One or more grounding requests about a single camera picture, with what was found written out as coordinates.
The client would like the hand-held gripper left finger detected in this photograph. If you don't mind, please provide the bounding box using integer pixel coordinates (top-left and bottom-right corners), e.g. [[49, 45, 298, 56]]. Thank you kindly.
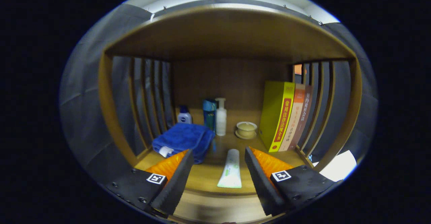
[[106, 149, 195, 218]]

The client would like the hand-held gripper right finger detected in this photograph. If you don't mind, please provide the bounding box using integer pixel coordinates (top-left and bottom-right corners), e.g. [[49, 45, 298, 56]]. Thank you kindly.
[[244, 147, 342, 217]]

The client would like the white tube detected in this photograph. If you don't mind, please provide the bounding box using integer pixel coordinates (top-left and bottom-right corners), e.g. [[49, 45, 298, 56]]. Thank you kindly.
[[217, 149, 242, 188]]

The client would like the wooden countertop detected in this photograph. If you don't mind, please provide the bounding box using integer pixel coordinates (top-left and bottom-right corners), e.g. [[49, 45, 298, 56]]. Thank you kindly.
[[135, 109, 315, 195]]

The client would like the wooden cabinet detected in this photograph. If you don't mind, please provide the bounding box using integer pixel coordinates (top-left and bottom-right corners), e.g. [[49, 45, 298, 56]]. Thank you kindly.
[[98, 3, 362, 223]]

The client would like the blue towel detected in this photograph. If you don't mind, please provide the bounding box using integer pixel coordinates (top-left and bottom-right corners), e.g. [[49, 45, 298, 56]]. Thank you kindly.
[[152, 123, 216, 164]]

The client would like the beige lidded teacup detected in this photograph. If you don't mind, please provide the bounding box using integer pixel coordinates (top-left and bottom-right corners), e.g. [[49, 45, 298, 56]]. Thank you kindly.
[[235, 121, 258, 139]]

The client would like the small white blue-capped bottle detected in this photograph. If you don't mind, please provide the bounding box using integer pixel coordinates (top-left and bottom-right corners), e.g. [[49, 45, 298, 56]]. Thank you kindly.
[[177, 105, 193, 124]]

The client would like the yellow book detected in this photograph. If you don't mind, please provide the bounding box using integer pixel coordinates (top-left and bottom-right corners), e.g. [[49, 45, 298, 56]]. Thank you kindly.
[[259, 81, 296, 153]]

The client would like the blue bottle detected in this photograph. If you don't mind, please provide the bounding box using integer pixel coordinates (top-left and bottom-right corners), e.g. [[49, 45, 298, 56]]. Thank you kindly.
[[203, 99, 217, 132]]

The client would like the white side unit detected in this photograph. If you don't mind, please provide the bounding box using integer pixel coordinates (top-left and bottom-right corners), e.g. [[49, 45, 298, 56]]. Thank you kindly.
[[312, 150, 357, 182]]

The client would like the orange and white book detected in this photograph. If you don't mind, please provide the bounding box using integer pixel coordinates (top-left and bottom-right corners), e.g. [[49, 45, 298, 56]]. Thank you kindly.
[[278, 84, 306, 152]]

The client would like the white pump bottle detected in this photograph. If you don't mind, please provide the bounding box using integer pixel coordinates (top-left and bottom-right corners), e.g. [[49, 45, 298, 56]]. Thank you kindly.
[[215, 98, 227, 136]]

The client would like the brown book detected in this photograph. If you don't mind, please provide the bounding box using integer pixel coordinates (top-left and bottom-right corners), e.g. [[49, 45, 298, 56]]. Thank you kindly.
[[288, 85, 313, 150]]

